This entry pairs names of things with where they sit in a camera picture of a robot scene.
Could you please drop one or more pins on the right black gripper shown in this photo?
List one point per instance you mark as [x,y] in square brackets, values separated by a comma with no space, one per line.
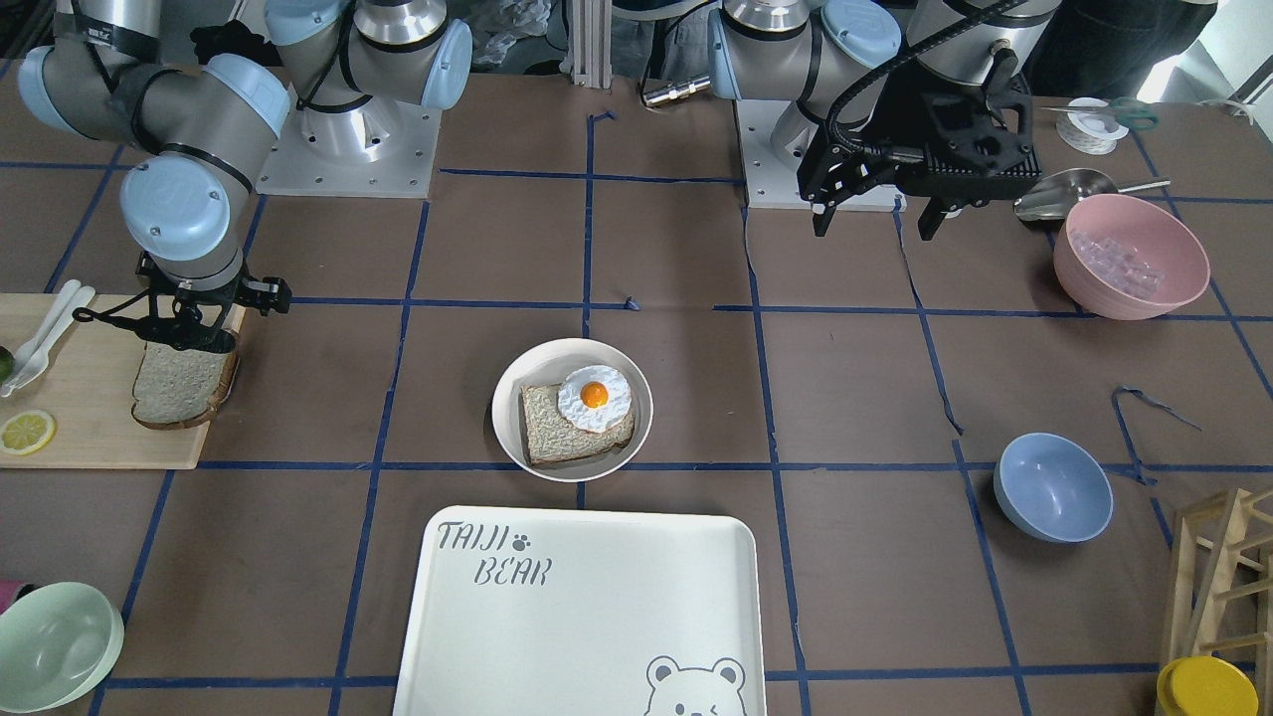
[185,329]

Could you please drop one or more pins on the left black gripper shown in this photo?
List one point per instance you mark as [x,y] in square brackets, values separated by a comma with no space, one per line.
[907,121]

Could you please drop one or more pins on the bread slice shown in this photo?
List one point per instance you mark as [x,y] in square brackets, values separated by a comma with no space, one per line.
[175,390]
[551,438]

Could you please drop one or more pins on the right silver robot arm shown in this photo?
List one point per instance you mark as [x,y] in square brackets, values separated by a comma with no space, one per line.
[208,135]

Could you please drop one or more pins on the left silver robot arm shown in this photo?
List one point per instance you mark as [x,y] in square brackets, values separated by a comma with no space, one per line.
[833,59]

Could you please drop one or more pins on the cream round plate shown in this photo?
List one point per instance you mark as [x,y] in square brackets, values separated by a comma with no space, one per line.
[548,364]

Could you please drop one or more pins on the bread slice on plate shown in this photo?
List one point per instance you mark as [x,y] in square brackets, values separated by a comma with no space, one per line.
[551,438]

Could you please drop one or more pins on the wooden cutting board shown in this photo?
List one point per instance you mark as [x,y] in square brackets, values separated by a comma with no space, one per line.
[88,390]

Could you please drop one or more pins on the metal scoop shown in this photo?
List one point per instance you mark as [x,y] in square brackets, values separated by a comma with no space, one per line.
[1052,198]

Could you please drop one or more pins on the green avocado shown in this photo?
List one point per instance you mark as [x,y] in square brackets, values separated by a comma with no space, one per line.
[8,363]

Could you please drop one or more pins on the lemon half slice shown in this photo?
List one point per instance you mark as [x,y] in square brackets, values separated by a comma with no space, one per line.
[28,432]

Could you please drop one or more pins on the tape roll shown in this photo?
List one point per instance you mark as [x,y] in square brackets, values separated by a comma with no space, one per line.
[1086,130]

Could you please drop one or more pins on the pink bowl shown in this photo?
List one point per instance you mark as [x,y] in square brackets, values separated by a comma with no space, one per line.
[1126,259]

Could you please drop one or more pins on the blue bowl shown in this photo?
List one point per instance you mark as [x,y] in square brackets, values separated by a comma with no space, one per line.
[1053,489]

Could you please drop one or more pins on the fried egg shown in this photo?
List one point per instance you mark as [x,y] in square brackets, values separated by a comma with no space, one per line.
[595,398]

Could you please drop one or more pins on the green bowl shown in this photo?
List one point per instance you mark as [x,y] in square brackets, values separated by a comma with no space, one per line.
[57,644]

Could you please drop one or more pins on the cream bear tray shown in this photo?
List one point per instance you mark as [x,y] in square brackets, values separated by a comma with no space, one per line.
[521,611]

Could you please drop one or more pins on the wooden dish rack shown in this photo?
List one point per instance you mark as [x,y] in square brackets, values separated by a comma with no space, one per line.
[1220,555]

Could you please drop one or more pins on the yellow cup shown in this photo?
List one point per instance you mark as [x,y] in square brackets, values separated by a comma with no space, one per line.
[1205,685]

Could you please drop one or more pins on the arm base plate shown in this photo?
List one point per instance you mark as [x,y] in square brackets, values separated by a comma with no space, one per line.
[384,149]
[774,136]

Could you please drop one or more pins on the aluminium frame post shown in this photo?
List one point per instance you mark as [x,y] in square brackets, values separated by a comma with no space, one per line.
[589,35]

